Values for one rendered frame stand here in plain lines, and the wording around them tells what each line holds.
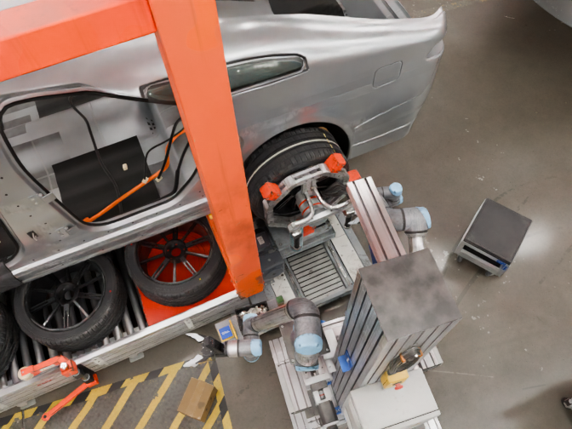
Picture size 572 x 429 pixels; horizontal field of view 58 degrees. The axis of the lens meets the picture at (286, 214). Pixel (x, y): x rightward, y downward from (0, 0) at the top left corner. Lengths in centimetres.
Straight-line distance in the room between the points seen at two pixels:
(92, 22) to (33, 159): 234
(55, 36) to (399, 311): 121
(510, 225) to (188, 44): 291
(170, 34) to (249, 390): 266
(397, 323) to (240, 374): 216
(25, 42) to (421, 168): 347
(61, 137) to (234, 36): 156
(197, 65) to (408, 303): 95
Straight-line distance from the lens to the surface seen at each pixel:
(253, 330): 251
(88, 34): 142
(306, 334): 218
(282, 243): 368
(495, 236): 383
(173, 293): 334
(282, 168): 288
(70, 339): 345
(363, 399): 238
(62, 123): 366
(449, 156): 450
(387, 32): 280
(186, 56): 149
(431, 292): 168
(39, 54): 144
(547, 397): 396
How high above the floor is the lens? 357
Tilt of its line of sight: 62 degrees down
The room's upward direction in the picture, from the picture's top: 3 degrees counter-clockwise
